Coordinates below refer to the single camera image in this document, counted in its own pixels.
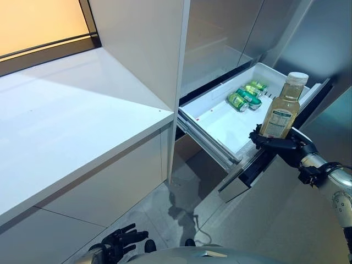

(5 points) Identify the yellow drink bottle white cap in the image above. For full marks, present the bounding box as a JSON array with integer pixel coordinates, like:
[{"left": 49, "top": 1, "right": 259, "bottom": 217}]
[{"left": 260, "top": 71, "right": 309, "bottom": 138}]

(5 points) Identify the dark green drink can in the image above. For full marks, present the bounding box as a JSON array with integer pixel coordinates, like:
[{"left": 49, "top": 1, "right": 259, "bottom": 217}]
[{"left": 235, "top": 87, "right": 262, "bottom": 111}]

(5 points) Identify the silver robot torso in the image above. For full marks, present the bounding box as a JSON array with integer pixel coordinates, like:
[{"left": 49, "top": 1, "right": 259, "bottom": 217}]
[{"left": 120, "top": 246, "right": 266, "bottom": 264}]

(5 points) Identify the tall white cabinet panel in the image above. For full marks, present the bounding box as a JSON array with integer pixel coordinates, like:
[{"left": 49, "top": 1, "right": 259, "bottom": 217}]
[{"left": 89, "top": 0, "right": 192, "bottom": 185}]

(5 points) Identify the white fridge drawer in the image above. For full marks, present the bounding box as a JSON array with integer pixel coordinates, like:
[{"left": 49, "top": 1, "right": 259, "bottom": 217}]
[{"left": 177, "top": 62, "right": 335, "bottom": 190}]

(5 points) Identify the black framed lit yellow panel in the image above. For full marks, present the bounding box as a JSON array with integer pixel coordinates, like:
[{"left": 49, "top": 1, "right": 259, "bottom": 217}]
[{"left": 0, "top": 0, "right": 102, "bottom": 76}]

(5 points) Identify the thin grey cord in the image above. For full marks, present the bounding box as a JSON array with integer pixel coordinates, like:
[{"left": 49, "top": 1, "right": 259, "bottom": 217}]
[{"left": 191, "top": 213, "right": 213, "bottom": 246}]

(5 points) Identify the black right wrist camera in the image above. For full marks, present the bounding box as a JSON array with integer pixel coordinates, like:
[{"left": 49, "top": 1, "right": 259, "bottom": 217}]
[{"left": 298, "top": 164, "right": 322, "bottom": 188}]

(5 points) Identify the light green drink can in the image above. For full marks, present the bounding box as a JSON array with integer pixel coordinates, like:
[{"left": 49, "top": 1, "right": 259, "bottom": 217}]
[
  {"left": 244, "top": 81, "right": 268, "bottom": 97},
  {"left": 227, "top": 92, "right": 250, "bottom": 113}
]

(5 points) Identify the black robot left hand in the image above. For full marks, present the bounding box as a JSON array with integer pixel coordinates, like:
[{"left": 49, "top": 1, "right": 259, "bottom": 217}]
[{"left": 100, "top": 223, "right": 150, "bottom": 256}]

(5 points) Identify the stainless steel fridge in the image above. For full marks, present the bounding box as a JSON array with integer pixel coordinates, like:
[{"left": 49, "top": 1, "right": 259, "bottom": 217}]
[{"left": 175, "top": 0, "right": 352, "bottom": 206}]

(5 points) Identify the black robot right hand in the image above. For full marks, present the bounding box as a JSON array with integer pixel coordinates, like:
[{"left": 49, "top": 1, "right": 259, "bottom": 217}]
[{"left": 249, "top": 123, "right": 319, "bottom": 168}]

